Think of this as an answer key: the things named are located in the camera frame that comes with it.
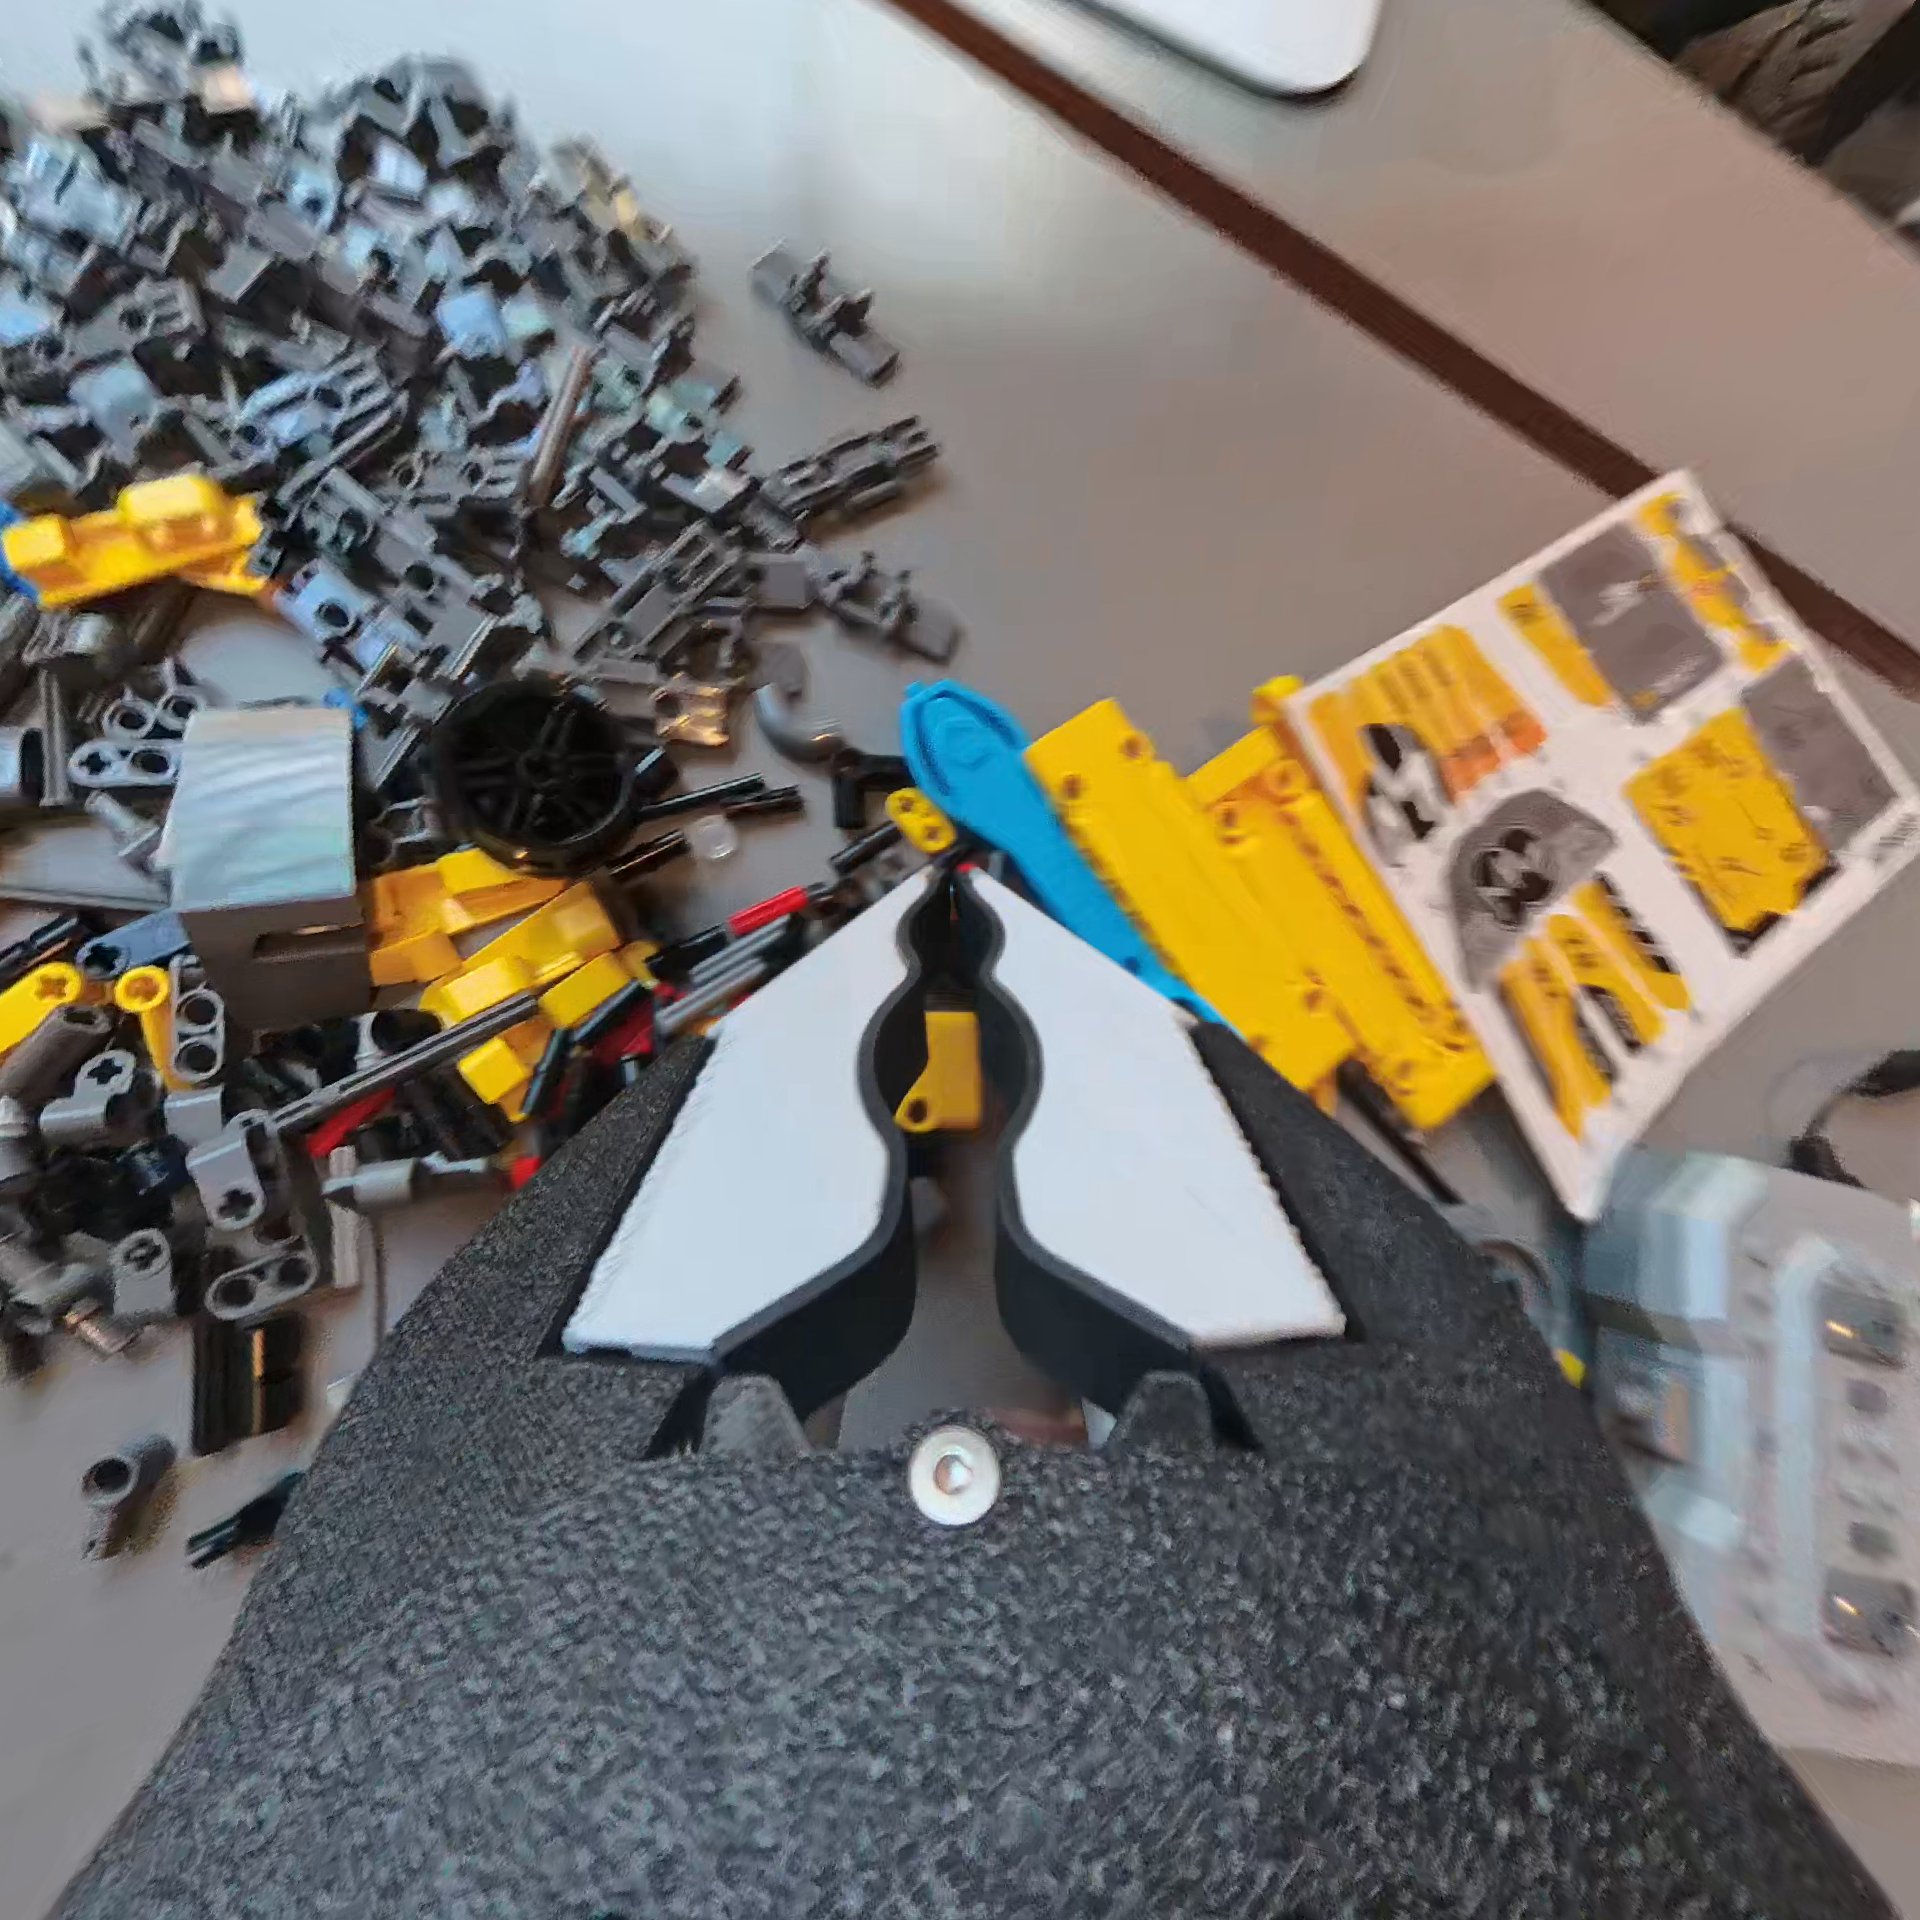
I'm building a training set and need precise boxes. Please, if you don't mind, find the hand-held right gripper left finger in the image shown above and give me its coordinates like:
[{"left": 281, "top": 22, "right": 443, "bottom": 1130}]
[{"left": 558, "top": 874, "right": 955, "bottom": 1421}]

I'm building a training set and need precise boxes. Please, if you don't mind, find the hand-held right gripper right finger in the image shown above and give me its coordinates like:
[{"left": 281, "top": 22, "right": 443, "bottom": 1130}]
[{"left": 955, "top": 867, "right": 1350, "bottom": 1421}]

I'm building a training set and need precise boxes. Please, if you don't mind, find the small yellow connector piece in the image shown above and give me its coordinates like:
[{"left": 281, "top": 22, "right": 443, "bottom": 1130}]
[{"left": 894, "top": 1009, "right": 984, "bottom": 1130}]

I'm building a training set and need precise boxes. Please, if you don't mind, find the pile of building pieces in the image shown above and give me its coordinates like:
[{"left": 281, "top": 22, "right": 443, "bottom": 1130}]
[{"left": 0, "top": 0, "right": 962, "bottom": 1563}]

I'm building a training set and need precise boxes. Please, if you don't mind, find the stack of long yellow beams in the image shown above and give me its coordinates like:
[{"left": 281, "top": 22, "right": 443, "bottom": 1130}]
[{"left": 1027, "top": 674, "right": 1502, "bottom": 1135}]

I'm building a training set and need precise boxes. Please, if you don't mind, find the blue brick separator tool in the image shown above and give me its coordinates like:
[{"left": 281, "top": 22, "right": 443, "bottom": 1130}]
[{"left": 896, "top": 679, "right": 1225, "bottom": 1030}]

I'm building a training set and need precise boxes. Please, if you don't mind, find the black wheel rim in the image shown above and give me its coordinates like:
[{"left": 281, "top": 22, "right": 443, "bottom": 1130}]
[{"left": 420, "top": 679, "right": 662, "bottom": 881}]

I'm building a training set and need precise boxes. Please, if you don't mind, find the grey curved block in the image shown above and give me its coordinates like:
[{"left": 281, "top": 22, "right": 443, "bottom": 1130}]
[{"left": 164, "top": 704, "right": 379, "bottom": 1038}]

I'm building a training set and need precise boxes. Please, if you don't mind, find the yellow sticker sheet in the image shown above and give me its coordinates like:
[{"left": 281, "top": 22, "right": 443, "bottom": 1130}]
[{"left": 1291, "top": 469, "right": 1920, "bottom": 1221}]

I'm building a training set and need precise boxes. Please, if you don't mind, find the grey motor hub block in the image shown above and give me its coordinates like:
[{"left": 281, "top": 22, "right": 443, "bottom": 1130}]
[{"left": 1575, "top": 1147, "right": 1920, "bottom": 1772}]

